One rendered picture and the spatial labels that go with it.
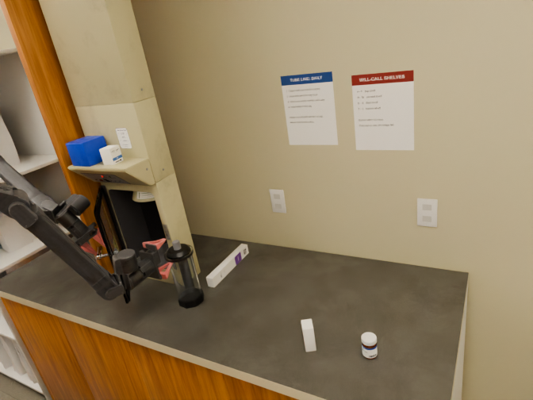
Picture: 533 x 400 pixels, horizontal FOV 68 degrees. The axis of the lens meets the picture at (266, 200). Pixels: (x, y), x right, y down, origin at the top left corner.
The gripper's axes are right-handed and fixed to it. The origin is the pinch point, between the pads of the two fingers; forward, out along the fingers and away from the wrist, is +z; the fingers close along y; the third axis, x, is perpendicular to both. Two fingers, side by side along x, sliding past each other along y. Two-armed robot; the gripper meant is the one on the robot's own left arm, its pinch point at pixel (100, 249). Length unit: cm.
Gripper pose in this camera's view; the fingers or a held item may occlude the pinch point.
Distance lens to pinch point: 166.8
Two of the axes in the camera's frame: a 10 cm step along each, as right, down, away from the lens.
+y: -7.9, 6.1, -0.5
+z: 5.3, 7.2, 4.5
